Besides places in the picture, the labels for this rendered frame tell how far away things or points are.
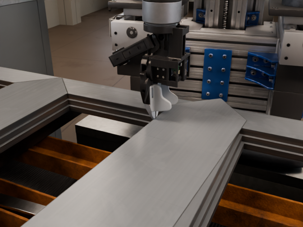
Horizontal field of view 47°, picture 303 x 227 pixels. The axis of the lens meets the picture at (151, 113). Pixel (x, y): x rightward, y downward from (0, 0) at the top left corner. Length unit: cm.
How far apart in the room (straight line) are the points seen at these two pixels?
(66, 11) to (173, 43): 558
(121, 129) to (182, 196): 58
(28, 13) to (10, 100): 61
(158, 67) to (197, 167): 22
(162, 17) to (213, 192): 32
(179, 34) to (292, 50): 43
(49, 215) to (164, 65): 34
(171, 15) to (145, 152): 26
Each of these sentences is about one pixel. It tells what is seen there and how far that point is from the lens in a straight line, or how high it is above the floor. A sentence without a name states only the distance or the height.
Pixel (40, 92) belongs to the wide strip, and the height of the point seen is 85.
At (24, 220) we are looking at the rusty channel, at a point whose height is 72.
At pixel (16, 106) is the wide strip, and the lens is 88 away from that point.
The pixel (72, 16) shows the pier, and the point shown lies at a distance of 620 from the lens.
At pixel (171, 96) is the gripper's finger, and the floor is 90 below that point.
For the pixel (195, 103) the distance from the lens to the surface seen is 84.
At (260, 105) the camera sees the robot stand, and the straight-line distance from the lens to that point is 120.
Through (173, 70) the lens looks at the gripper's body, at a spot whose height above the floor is 98.
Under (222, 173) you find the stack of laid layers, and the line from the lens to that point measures 62.
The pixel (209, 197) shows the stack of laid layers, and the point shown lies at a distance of 57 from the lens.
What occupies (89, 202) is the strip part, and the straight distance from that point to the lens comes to 54.
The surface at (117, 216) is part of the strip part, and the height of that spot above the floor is 85.
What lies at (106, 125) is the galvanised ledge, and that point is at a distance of 112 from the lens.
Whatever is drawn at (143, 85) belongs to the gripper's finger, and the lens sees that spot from 70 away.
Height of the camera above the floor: 120
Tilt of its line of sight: 26 degrees down
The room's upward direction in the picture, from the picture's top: straight up
